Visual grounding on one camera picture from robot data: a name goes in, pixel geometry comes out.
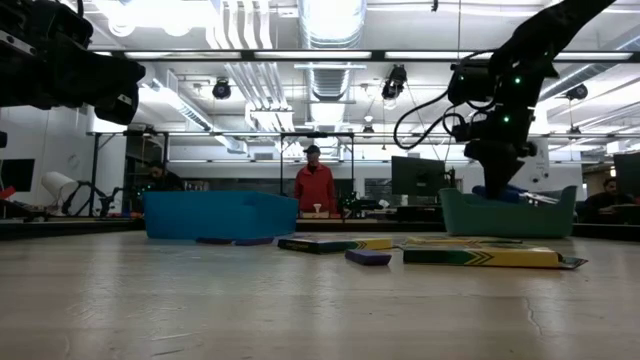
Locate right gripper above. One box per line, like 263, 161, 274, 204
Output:
463, 138, 539, 200

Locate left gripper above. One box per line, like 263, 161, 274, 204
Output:
54, 0, 147, 127

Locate yellow green crayon box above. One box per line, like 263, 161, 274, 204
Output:
404, 235, 524, 247
277, 236, 394, 255
402, 244, 589, 270

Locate green plastic bin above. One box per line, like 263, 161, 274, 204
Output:
438, 184, 579, 239

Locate black computer monitor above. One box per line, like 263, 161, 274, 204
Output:
613, 152, 640, 197
390, 155, 448, 198

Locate person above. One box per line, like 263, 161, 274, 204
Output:
293, 144, 338, 214
146, 159, 186, 193
582, 176, 636, 211

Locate white lamp head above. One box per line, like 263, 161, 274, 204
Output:
40, 170, 81, 202

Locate blue plastic bin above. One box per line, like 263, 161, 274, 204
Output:
142, 190, 300, 240

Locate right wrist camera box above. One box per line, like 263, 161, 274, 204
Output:
451, 118, 482, 145

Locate black background rack frame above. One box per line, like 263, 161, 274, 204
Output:
88, 130, 357, 221

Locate black aluminium table frame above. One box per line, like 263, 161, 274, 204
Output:
0, 217, 640, 241

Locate black wall screen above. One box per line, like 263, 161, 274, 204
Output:
0, 158, 37, 194

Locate silver ventilation duct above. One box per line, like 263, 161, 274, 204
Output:
298, 0, 369, 101

